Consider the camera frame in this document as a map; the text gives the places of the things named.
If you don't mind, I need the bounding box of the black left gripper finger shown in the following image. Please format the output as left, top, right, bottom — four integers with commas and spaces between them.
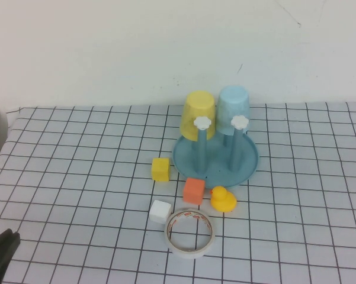
0, 228, 15, 276
0, 233, 21, 284

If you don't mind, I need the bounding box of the white cube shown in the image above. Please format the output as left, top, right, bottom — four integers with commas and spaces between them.
149, 199, 172, 225

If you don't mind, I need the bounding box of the blue cup stand with posts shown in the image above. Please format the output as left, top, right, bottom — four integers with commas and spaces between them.
172, 115, 261, 189

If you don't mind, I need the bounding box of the orange cube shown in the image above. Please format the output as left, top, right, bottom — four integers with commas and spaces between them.
182, 177, 206, 205

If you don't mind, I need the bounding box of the light blue plastic cup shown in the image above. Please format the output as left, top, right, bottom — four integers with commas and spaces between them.
216, 85, 251, 136

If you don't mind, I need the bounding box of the yellow cube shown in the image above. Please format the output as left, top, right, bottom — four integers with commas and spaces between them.
151, 157, 171, 182

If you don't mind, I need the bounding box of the yellow plastic cup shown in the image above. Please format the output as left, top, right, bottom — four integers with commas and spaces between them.
179, 90, 217, 142

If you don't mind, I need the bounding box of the white tape roll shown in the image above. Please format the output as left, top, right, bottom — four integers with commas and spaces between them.
165, 208, 217, 260

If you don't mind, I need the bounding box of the yellow rubber duck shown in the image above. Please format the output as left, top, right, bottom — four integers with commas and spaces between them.
210, 185, 238, 213

